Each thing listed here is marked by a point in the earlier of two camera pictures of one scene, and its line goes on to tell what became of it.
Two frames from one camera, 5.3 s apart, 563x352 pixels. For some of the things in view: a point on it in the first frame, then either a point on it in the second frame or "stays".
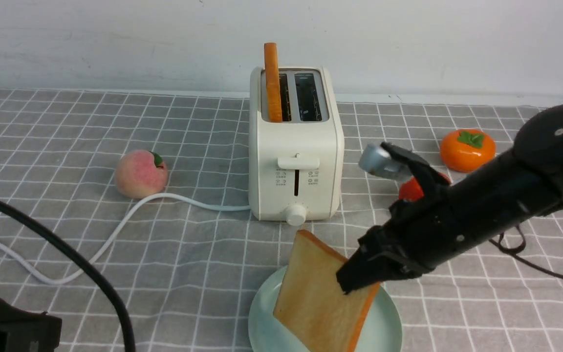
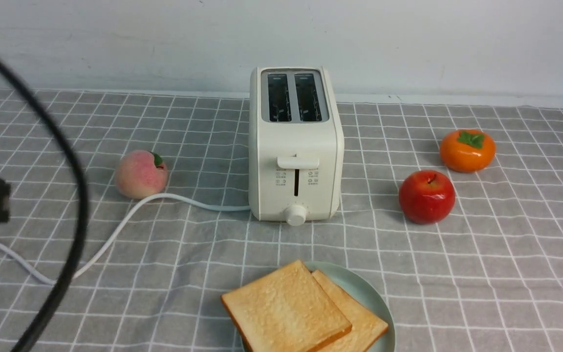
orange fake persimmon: x=465 y=150 stays
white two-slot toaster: x=295 y=166 stays
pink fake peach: x=140 y=173 stays
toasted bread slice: x=273 y=85 → x=286 y=310
